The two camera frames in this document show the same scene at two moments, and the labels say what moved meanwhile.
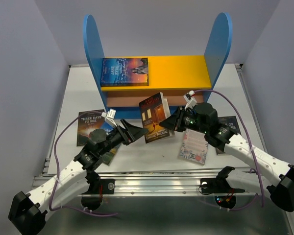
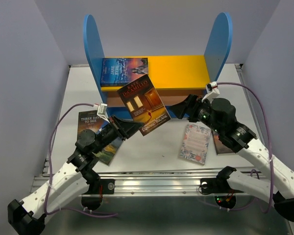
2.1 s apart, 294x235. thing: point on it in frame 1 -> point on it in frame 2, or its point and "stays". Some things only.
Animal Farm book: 108,158 stays
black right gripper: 174,122 -> 190,105
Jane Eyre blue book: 124,72 stays
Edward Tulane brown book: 154,109 -> 143,105
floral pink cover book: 194,148 stays
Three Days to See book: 87,121 stays
